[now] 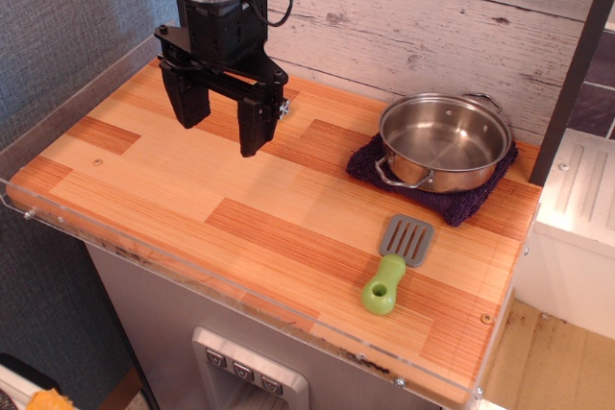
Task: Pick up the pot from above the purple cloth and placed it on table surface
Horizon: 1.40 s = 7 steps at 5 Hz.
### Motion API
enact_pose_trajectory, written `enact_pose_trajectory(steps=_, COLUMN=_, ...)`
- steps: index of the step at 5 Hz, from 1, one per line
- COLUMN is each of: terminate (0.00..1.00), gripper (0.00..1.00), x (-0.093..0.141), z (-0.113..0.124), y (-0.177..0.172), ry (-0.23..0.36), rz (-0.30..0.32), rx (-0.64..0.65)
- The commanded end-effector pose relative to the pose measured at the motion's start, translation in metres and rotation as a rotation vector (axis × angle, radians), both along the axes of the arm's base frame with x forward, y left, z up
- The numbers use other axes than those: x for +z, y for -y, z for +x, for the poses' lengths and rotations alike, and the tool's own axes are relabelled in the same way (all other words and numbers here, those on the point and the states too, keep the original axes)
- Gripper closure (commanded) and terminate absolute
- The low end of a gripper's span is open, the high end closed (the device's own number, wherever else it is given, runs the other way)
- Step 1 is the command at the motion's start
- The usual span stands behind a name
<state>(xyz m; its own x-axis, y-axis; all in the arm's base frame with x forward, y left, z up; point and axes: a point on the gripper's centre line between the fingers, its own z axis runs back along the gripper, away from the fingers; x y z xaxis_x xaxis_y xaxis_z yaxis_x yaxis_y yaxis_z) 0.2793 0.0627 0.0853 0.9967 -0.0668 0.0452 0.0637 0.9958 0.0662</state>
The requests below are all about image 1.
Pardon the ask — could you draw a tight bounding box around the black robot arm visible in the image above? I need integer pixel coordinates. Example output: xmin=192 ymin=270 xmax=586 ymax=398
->
xmin=155 ymin=0 xmax=288 ymax=157

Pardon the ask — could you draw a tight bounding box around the silver steel pot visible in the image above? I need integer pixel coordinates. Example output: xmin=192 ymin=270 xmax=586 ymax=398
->
xmin=375 ymin=93 xmax=512 ymax=194

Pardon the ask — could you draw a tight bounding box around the yellow object at corner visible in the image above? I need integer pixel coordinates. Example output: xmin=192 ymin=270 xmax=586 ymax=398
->
xmin=25 ymin=389 xmax=75 ymax=410

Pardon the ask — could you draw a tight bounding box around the grey toy fridge cabinet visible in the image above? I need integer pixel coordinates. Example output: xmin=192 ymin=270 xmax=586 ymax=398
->
xmin=86 ymin=245 xmax=435 ymax=409

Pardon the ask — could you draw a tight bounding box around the dark right support post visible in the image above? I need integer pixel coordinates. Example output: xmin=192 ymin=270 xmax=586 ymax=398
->
xmin=529 ymin=0 xmax=614 ymax=186

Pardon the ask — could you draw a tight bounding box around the grey spatula green handle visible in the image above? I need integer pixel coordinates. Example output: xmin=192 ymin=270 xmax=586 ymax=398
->
xmin=361 ymin=214 xmax=434 ymax=316

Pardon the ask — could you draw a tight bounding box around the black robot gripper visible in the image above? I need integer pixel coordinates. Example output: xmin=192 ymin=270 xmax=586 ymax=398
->
xmin=155 ymin=0 xmax=288 ymax=157

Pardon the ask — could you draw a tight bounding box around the white toy sink unit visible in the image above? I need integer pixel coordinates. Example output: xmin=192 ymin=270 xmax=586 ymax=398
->
xmin=513 ymin=130 xmax=614 ymax=338

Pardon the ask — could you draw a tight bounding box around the purple folded towel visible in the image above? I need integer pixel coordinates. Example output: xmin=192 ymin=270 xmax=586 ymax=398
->
xmin=346 ymin=134 xmax=518 ymax=227

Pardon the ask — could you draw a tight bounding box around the clear acrylic table guard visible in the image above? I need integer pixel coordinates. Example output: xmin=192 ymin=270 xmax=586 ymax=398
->
xmin=1 ymin=38 xmax=540 ymax=409

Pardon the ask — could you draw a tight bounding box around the silver dispenser panel with buttons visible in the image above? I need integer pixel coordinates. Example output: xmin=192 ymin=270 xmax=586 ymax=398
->
xmin=191 ymin=326 xmax=310 ymax=409

